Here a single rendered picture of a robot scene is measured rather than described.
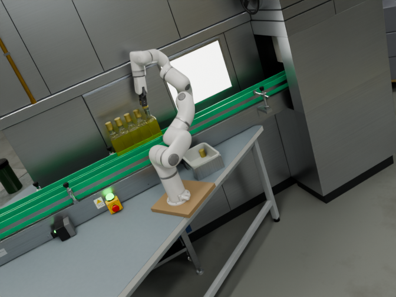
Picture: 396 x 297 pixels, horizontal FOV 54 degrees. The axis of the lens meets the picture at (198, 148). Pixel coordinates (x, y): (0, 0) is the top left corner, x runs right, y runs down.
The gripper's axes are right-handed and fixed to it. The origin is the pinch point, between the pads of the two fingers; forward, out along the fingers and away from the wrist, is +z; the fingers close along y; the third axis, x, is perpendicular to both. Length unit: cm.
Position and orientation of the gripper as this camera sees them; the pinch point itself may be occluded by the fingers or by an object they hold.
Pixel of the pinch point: (143, 102)
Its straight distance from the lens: 226.9
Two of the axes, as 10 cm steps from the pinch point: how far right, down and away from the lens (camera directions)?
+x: 9.2, -2.2, 3.4
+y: 3.9, 3.0, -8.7
